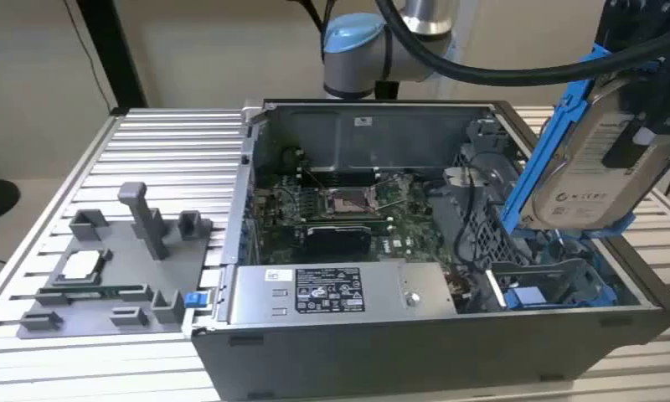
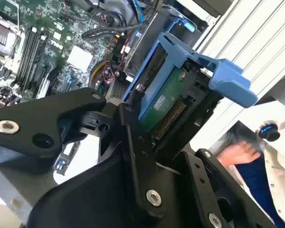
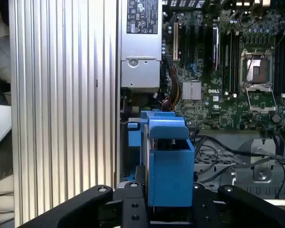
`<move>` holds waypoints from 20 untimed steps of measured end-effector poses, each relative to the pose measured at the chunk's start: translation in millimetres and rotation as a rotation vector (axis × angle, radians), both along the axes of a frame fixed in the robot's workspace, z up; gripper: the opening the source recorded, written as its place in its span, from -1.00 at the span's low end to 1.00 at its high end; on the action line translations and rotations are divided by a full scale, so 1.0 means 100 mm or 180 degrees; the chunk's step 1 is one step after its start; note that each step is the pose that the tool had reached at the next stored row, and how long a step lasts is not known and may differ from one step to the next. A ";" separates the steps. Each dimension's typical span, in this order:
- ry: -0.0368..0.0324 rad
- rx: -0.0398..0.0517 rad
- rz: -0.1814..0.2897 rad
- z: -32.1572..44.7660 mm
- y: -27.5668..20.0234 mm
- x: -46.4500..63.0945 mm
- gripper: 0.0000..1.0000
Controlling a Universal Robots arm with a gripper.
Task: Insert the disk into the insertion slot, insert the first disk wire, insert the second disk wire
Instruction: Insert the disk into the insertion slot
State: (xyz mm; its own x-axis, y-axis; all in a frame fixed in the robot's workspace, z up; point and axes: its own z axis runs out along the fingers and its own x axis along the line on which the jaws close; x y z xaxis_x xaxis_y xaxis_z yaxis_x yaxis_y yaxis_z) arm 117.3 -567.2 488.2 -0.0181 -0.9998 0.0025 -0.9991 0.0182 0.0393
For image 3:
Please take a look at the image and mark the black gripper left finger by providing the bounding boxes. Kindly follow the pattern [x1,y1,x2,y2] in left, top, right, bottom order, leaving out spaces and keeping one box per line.
[19,165,149,228]

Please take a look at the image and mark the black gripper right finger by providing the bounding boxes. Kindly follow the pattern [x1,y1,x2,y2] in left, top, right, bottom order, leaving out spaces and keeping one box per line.
[192,182,285,228]

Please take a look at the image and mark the grey metal disk bay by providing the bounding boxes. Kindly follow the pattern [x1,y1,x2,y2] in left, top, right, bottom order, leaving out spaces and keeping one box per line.
[194,139,285,200]

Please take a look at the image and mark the black RAM slot bank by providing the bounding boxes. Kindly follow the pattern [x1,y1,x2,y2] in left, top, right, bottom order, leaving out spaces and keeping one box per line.
[274,35,285,95]
[222,30,241,95]

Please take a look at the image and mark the white expansion slot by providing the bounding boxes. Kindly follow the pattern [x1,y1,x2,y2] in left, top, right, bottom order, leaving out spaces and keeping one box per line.
[172,21,179,62]

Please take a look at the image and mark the black expansion slot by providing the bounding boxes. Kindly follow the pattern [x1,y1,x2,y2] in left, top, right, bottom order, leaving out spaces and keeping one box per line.
[180,23,187,67]
[189,23,196,68]

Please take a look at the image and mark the dark grey PC case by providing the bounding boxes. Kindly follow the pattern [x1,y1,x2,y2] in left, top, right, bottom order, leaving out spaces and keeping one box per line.
[116,0,285,205]

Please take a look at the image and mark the blue plastic bay clip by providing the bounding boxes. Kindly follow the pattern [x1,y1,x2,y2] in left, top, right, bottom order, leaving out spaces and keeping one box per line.
[127,122,142,147]

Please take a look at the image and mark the metal socket cover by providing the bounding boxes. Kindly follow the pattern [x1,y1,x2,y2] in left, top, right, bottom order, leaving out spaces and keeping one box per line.
[246,84,278,114]

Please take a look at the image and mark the green motherboard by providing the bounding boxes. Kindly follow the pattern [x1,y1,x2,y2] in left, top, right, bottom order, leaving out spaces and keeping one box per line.
[161,9,285,131]

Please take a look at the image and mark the silver finned heatsink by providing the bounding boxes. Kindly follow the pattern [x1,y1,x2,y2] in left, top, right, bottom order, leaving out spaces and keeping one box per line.
[181,80,202,101]

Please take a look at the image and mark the silver power supply unit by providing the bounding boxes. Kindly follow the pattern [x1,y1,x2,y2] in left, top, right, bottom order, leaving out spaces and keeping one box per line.
[120,0,162,90]

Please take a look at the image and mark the CPU socket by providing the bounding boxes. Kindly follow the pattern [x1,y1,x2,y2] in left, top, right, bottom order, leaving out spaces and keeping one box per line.
[239,48,275,90]

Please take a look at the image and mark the thin metal locking lever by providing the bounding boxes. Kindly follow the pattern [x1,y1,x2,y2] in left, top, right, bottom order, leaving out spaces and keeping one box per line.
[274,30,285,48]
[245,49,257,80]

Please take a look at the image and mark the thin black wire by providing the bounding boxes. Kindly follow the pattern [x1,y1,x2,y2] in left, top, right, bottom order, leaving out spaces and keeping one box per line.
[272,129,285,199]

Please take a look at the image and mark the black disk wire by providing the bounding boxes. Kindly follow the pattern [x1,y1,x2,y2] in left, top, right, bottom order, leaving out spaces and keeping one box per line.
[196,134,276,159]

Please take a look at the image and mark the red yellow wire bundle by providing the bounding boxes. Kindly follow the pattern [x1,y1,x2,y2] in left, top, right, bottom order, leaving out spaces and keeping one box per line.
[165,56,182,112]

